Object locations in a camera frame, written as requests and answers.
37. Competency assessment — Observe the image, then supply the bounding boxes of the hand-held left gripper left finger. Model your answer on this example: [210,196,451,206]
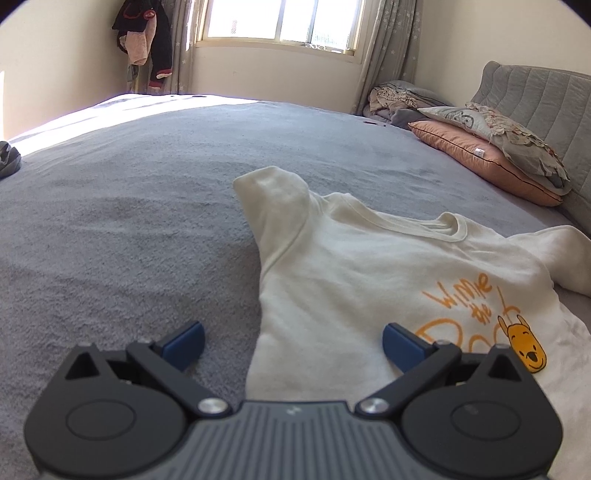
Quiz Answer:
[62,322,232,420]

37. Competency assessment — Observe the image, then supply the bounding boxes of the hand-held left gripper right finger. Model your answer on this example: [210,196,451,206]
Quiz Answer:
[355,323,527,420]

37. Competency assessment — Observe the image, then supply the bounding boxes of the cream printed sweatshirt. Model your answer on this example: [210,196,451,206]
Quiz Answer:
[233,167,591,480]

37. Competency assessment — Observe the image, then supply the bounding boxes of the bed with grey sheet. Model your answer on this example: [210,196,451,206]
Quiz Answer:
[0,92,591,480]

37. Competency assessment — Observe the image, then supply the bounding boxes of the pink pillow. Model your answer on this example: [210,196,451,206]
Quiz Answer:
[409,121,564,207]

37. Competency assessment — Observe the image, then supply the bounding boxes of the grey printed pillow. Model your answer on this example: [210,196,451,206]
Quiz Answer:
[418,105,571,195]

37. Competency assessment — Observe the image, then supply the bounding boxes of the floral ruffled cloth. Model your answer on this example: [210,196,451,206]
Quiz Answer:
[464,102,571,183]

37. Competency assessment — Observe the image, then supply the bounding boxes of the beige ruffled cloth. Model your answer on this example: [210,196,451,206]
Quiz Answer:
[368,87,419,114]

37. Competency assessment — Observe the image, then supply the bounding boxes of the grey folded quilt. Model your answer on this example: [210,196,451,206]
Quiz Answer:
[362,80,455,130]

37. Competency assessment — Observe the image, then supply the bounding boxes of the grey crumpled garment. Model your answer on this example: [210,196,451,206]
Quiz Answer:
[0,141,21,181]

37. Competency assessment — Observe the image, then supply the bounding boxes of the grey quilted headboard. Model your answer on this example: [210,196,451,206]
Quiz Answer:
[468,60,591,232]

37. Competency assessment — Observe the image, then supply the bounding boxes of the grey star curtain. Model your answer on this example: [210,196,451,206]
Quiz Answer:
[355,0,423,116]
[164,0,213,95]

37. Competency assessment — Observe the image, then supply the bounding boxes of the black hanging jacket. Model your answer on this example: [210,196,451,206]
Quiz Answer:
[112,0,174,88]

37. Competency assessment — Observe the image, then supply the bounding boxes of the pink hanging garment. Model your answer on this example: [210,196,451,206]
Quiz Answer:
[119,30,151,65]

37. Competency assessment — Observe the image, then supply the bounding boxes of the window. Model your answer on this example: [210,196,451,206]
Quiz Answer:
[194,0,361,56]

